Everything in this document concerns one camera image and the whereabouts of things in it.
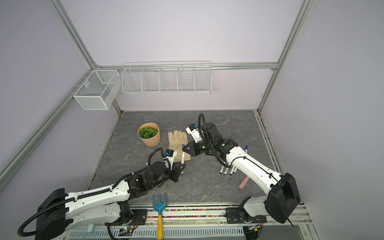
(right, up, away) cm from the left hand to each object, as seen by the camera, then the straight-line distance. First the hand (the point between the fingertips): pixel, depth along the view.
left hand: (184, 167), depth 75 cm
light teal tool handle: (-44, -27, -6) cm, 52 cm away
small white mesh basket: (-58, +43, +19) cm, 74 cm away
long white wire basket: (-14, +53, +24) cm, 60 cm away
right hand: (0, +9, -1) cm, 9 cm away
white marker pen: (-1, +4, -1) cm, 4 cm away
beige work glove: (-8, +11, +28) cm, 31 cm away
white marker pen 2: (+21, -5, +14) cm, 26 cm away
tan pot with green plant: (-24, +16, +18) cm, 34 cm away
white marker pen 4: (+28, -6, +14) cm, 32 cm away
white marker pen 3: (+24, -6, +14) cm, 28 cm away
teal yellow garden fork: (-13, -21, 0) cm, 24 cm away
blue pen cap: (0, +11, -2) cm, 12 cm away
